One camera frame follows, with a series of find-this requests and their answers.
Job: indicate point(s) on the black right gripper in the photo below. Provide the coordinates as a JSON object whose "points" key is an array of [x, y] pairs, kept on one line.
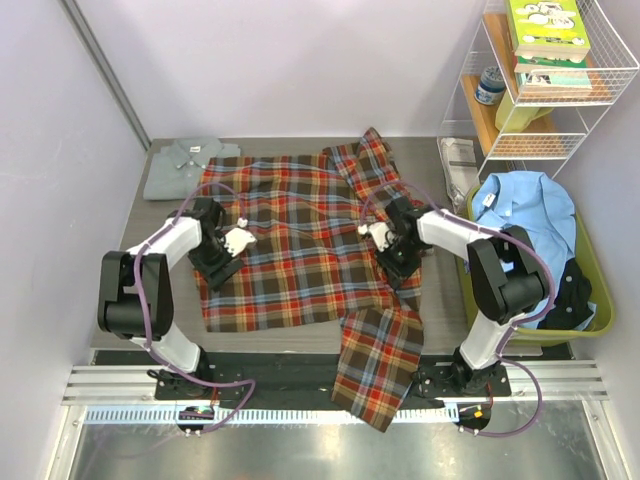
{"points": [[397, 274]]}

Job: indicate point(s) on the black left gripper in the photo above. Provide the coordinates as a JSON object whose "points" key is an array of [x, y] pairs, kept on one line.
{"points": [[215, 281]]}

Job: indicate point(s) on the red brown plaid shirt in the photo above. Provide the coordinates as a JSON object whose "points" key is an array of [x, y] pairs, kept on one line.
{"points": [[310, 265]]}

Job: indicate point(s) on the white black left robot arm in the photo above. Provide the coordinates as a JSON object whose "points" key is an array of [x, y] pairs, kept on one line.
{"points": [[136, 302]]}

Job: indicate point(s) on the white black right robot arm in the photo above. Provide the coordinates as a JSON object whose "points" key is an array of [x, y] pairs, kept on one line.
{"points": [[508, 280]]}

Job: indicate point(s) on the folded grey shirt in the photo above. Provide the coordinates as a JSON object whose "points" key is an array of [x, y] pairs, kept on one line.
{"points": [[176, 169]]}

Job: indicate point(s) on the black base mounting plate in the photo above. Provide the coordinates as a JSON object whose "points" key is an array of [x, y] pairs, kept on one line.
{"points": [[427, 383]]}

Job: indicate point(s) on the clear plastic bag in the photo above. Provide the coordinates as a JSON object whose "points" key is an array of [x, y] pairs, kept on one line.
{"points": [[460, 169]]}

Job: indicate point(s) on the light blue shirt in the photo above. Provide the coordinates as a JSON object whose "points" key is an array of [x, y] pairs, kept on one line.
{"points": [[536, 203]]}

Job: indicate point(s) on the black garment in basket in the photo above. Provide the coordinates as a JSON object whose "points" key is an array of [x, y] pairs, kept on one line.
{"points": [[572, 309]]}

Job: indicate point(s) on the yellow green cloth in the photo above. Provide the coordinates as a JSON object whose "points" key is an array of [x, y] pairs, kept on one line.
{"points": [[515, 119]]}

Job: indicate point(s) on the blue white jar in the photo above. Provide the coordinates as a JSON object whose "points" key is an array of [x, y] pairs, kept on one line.
{"points": [[491, 86]]}

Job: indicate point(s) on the green top book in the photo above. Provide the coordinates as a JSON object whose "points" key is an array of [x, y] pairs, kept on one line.
{"points": [[553, 29]]}

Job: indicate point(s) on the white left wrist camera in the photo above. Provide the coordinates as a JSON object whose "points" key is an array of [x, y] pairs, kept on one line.
{"points": [[239, 238]]}

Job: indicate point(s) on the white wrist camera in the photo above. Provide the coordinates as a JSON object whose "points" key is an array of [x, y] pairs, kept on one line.
{"points": [[239, 238], [379, 232]]}

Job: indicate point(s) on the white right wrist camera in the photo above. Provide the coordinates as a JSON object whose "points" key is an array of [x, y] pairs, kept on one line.
{"points": [[379, 232]]}

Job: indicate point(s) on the aluminium frame rail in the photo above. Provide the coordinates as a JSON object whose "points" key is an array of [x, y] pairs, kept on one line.
{"points": [[102, 385]]}

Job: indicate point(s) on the white slotted cable duct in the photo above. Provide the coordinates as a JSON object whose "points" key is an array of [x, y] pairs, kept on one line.
{"points": [[182, 414]]}

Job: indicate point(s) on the white wire shelf rack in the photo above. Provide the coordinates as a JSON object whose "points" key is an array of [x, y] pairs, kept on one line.
{"points": [[570, 102]]}

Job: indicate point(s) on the grey wall corner strip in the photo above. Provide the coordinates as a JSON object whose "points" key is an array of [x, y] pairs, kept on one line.
{"points": [[90, 42]]}

